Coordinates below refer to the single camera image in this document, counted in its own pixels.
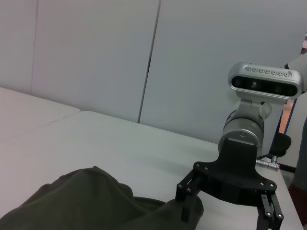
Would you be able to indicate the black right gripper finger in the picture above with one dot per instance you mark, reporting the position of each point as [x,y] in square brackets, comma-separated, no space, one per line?
[188,189]
[269,210]

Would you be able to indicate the person in grey shirt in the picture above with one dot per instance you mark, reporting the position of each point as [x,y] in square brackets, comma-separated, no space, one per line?
[302,143]

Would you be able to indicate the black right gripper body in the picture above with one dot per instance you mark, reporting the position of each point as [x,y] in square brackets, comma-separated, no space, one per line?
[237,175]

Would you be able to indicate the black rounded object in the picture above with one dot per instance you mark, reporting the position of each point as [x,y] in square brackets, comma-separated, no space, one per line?
[281,145]

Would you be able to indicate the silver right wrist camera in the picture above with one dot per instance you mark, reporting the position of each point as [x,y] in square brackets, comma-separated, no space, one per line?
[263,81]

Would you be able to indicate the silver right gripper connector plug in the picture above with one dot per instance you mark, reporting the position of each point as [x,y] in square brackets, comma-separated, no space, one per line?
[267,164]

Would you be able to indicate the dark green FREE! t-shirt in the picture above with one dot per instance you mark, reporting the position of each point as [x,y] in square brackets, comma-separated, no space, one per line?
[91,203]

